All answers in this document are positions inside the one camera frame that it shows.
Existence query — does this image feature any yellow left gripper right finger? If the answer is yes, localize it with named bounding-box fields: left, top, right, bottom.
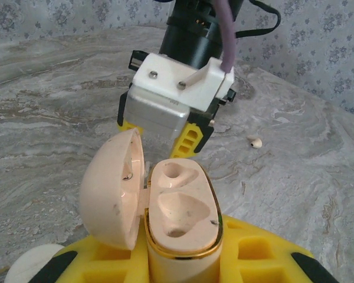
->
left=215, top=216, right=340, bottom=283

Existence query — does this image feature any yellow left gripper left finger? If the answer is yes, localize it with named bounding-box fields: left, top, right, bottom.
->
left=32, top=232, right=150, bottom=283

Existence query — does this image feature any cream earbud charging case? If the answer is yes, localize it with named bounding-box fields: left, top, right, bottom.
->
left=79, top=127, right=224, bottom=283

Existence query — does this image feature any cream wireless earbud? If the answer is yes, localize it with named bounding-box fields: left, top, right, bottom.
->
left=5, top=244, right=63, bottom=283
left=247, top=134, right=263, bottom=150

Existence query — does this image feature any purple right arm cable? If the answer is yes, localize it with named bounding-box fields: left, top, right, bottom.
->
left=214, top=0, right=235, bottom=73

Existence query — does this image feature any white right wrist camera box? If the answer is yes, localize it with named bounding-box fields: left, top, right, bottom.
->
left=126, top=52, right=235, bottom=139

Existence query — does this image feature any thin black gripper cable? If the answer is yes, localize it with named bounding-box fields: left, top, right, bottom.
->
left=234, top=0, right=281, bottom=39

